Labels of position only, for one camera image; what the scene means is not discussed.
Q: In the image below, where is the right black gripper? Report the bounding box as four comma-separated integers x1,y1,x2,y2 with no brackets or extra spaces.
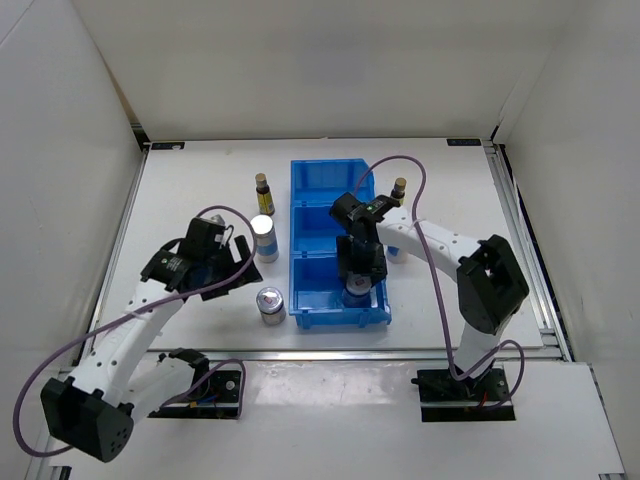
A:
336,235,388,288

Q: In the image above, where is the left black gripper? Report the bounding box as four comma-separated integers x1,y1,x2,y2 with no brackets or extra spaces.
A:
200,235,261,300

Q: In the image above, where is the tall silver-capped shaker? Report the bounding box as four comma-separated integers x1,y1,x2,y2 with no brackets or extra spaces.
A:
386,246,408,264
250,215,279,263

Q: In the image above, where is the short spice jar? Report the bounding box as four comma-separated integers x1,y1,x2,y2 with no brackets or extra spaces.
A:
342,275,372,308
256,287,287,326

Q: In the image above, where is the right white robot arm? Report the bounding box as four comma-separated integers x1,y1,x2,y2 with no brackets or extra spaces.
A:
329,193,529,400

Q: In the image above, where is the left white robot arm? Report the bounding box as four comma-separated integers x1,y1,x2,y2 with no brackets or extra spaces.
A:
40,217,262,463

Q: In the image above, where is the left small brown sauce bottle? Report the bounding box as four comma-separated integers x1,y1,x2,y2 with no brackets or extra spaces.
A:
255,173,275,216

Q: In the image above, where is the small brown sauce bottle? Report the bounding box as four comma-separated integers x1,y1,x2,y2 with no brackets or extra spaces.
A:
255,173,275,216
390,177,407,205

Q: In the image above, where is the blue near storage bin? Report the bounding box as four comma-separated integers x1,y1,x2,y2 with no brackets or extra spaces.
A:
289,254,392,329

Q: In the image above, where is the right small brown sauce bottle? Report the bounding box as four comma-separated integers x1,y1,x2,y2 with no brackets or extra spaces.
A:
390,177,407,205

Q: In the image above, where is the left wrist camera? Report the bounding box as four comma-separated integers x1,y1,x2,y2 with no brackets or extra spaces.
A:
208,214,226,230

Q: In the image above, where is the front aluminium frame rail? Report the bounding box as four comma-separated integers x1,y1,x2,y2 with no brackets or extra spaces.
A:
139,347,471,362

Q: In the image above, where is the aluminium frame rail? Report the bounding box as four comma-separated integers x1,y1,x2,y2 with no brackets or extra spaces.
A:
25,147,148,479
139,347,471,362
482,140,574,362

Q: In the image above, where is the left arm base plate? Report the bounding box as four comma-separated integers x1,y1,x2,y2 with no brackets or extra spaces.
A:
148,349,246,420

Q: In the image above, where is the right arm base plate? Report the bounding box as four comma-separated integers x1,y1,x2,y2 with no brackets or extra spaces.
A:
411,368,516,423

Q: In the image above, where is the right aluminium frame rail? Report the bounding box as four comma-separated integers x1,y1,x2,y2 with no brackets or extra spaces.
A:
482,140,574,362

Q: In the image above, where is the left aluminium frame rail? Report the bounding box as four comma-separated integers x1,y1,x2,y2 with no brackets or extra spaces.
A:
25,147,148,479

